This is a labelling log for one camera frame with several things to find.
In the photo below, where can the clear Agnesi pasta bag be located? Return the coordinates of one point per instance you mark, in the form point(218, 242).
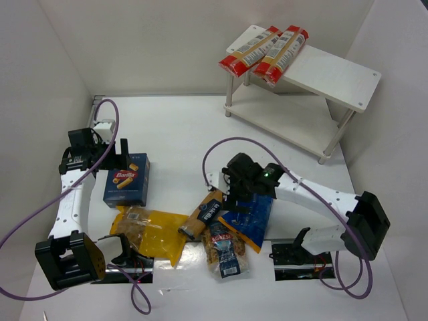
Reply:
point(225, 251)

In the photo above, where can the brown blue spaghetti pack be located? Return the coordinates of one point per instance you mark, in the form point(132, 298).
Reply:
point(209, 207)

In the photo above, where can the right red spaghetti pack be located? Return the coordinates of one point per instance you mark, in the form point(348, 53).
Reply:
point(279, 57)

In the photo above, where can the left red spaghetti pack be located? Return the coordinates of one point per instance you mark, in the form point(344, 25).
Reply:
point(251, 53)

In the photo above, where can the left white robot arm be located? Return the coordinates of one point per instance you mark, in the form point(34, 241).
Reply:
point(69, 257)

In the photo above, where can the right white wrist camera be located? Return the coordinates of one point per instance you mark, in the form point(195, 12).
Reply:
point(219, 180)

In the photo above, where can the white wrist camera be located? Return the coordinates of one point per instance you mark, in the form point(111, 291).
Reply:
point(105, 129)
point(219, 180)

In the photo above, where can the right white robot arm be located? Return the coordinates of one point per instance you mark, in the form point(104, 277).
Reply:
point(360, 223)

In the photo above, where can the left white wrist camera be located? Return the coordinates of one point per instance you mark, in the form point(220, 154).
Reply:
point(105, 129)

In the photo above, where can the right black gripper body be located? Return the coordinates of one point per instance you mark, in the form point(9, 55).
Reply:
point(236, 200)

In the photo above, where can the blue orange pasta bag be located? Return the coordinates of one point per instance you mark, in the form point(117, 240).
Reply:
point(249, 220)

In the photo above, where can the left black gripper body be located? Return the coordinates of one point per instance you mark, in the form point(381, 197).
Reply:
point(118, 160)

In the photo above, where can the yellow pasta bag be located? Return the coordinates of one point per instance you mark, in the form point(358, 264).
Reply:
point(151, 233)

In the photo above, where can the red spaghetti pack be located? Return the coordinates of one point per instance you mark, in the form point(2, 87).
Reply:
point(251, 53)
point(279, 57)

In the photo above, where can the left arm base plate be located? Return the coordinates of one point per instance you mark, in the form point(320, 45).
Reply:
point(139, 269)

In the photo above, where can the blue Barilla pasta box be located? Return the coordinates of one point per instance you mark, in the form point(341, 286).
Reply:
point(128, 187)

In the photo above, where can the white two-tier shelf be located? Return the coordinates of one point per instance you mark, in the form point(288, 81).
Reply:
point(338, 89)

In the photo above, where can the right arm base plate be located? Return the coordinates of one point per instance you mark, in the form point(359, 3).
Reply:
point(292, 263)

